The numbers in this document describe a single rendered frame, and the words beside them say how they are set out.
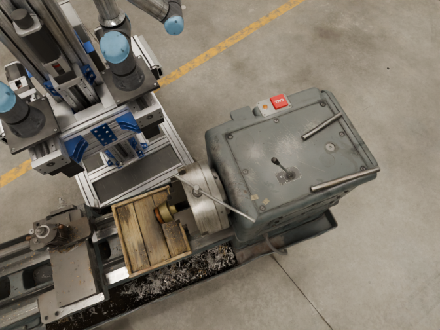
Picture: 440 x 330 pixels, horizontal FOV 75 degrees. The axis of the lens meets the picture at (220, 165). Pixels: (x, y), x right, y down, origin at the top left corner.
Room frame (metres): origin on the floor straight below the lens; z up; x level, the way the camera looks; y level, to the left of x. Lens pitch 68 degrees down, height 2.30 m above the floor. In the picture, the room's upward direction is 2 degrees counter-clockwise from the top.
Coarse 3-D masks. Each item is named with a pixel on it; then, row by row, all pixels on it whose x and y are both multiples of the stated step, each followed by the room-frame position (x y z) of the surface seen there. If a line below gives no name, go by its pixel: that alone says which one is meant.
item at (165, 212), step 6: (162, 204) 0.32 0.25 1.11; (168, 204) 0.32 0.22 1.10; (174, 204) 0.32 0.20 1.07; (156, 210) 0.29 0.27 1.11; (162, 210) 0.29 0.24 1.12; (168, 210) 0.29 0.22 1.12; (174, 210) 0.29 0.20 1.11; (156, 216) 0.27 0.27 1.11; (162, 216) 0.26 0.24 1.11; (168, 216) 0.26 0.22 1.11; (162, 222) 0.25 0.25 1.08
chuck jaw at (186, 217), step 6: (186, 210) 0.29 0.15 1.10; (174, 216) 0.26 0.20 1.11; (180, 216) 0.26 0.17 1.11; (186, 216) 0.26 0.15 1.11; (192, 216) 0.26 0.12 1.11; (180, 222) 0.25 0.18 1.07; (186, 222) 0.24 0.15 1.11; (192, 222) 0.24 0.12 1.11; (192, 228) 0.21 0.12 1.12; (192, 234) 0.19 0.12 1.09; (204, 234) 0.19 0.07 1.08
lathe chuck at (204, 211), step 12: (180, 168) 0.45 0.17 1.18; (192, 168) 0.43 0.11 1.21; (192, 180) 0.38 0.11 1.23; (204, 180) 0.37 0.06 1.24; (192, 192) 0.32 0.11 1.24; (192, 204) 0.28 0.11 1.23; (204, 204) 0.28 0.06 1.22; (204, 216) 0.24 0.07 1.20; (216, 216) 0.24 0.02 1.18; (204, 228) 0.20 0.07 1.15; (216, 228) 0.21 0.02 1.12
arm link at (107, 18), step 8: (96, 0) 1.03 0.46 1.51; (104, 0) 1.03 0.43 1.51; (112, 0) 1.05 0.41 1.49; (96, 8) 1.05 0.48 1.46; (104, 8) 1.03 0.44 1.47; (112, 8) 1.04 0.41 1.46; (104, 16) 1.03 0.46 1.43; (112, 16) 1.03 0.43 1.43; (120, 16) 1.05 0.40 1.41; (104, 24) 1.02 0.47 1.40; (112, 24) 1.02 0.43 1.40; (120, 24) 1.03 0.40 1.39; (128, 24) 1.08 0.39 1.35; (104, 32) 1.02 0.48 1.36; (128, 32) 1.04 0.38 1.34
